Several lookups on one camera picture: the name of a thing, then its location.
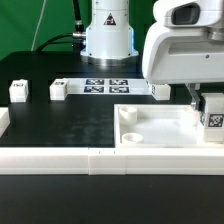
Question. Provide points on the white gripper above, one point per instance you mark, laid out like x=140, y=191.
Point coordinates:
x=185, y=44

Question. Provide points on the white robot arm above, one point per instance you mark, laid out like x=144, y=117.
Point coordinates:
x=109, y=37

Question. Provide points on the AprilTag marker sheet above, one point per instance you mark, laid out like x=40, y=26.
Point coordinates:
x=108, y=86

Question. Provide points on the white U-shaped fence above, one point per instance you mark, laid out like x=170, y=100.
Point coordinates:
x=111, y=161

